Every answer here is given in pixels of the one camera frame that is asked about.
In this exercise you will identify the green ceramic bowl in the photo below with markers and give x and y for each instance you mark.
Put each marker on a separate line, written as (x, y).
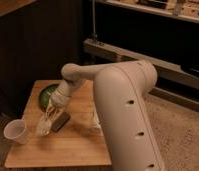
(44, 95)

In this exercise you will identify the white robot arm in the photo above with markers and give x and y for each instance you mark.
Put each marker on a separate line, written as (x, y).
(118, 90)

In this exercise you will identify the metal shelf with clutter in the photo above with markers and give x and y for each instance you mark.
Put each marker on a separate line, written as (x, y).
(186, 10)

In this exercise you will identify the wooden table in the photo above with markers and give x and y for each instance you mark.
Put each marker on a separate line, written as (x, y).
(73, 145)

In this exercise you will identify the grey rectangular block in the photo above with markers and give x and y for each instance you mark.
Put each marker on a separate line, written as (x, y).
(62, 121)

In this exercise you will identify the grey metal beam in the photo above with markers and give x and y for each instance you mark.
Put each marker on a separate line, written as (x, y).
(165, 69)

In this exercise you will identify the white plastic bottle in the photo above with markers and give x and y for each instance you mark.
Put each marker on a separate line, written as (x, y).
(95, 123)

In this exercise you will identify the dark wooden cabinet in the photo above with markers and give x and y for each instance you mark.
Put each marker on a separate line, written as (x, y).
(35, 42)

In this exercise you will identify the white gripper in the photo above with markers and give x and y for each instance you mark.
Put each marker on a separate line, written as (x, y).
(59, 98)

